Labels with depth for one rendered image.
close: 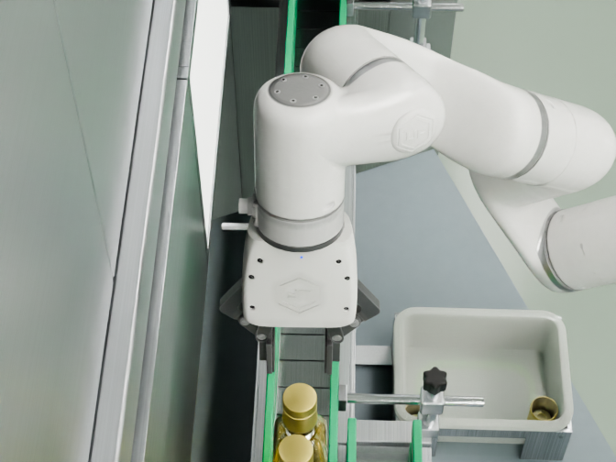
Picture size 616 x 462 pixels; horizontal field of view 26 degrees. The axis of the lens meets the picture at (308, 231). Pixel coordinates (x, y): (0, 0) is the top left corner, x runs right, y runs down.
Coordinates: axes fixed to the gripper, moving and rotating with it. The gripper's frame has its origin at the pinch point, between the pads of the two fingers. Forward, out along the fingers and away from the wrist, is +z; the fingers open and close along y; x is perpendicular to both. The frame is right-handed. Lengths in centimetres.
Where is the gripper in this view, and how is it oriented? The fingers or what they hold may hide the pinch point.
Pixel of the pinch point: (300, 349)
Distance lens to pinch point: 124.4
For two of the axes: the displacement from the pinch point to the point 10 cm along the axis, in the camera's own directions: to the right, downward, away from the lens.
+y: 10.0, 0.1, -0.1
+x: 0.2, -6.3, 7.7
